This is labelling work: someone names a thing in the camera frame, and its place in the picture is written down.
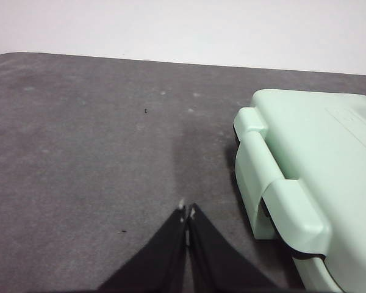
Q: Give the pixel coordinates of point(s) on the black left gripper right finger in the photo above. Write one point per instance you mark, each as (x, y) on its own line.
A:
(213, 259)

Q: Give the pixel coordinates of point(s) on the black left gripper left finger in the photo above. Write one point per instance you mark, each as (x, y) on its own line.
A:
(158, 259)

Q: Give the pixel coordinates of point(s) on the mint green breakfast machine base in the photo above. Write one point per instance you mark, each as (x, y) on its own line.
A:
(250, 183)

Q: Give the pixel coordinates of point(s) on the mint green hinged griddle lid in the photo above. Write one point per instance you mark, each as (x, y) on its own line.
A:
(323, 152)

